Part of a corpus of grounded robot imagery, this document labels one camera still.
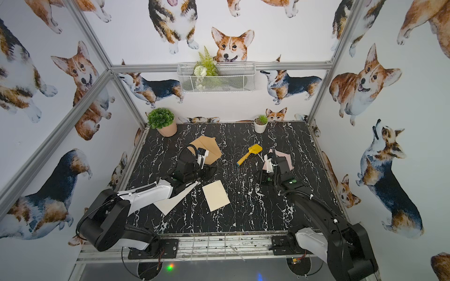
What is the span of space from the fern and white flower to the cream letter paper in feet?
1.85

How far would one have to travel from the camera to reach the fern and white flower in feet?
2.66

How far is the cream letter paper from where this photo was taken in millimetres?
876
